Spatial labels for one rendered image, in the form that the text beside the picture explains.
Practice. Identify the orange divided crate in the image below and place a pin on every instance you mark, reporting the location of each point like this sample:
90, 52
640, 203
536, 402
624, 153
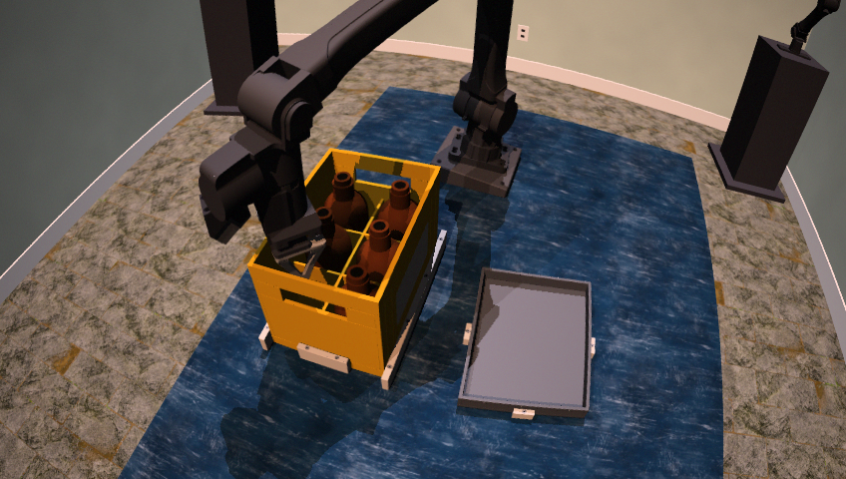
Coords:
298, 309

